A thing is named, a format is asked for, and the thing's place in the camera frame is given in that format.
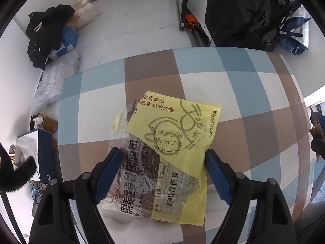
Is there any black fuzzy strap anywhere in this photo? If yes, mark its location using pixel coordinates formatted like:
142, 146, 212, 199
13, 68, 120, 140
0, 142, 37, 192

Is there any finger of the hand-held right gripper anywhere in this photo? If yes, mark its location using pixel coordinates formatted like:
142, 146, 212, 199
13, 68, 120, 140
311, 132, 325, 160

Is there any checkered tablecloth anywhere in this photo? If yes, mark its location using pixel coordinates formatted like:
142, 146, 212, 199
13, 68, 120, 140
58, 46, 314, 244

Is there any black backpack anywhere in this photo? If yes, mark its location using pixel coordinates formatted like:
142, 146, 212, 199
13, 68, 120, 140
205, 0, 295, 52

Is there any white box with blue side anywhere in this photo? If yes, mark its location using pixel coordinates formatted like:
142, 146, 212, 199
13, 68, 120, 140
16, 129, 55, 183

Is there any black jacket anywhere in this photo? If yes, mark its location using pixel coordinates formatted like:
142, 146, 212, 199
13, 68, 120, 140
26, 4, 76, 69

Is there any glass door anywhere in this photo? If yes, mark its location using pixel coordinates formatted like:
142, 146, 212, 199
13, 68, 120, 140
168, 0, 191, 31

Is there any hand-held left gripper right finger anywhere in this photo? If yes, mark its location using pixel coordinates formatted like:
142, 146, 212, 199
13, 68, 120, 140
204, 149, 297, 244

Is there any clear printed bread wrapper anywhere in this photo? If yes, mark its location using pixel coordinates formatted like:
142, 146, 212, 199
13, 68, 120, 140
102, 99, 207, 219

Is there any white foam piece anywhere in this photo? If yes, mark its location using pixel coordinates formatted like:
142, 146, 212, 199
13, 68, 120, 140
102, 201, 184, 244

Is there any beige tote bag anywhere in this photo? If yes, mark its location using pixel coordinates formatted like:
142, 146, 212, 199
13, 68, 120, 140
71, 0, 101, 28

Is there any yellow plastic bag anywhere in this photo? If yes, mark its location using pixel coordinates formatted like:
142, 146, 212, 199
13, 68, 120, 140
126, 91, 223, 226

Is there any blue cardboard box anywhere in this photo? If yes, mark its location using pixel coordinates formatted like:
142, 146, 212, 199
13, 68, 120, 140
52, 25, 79, 60

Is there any orange and black umbrella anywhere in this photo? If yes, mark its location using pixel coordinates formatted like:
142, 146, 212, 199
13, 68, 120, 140
184, 14, 212, 47

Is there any brown cardboard box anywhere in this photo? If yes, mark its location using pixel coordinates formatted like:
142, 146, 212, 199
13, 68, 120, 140
32, 114, 58, 133

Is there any clear plastic bag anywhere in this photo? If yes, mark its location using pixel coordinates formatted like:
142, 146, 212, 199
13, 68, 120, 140
32, 50, 80, 115

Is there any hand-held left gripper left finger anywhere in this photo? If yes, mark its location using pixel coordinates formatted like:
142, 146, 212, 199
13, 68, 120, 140
29, 147, 124, 244

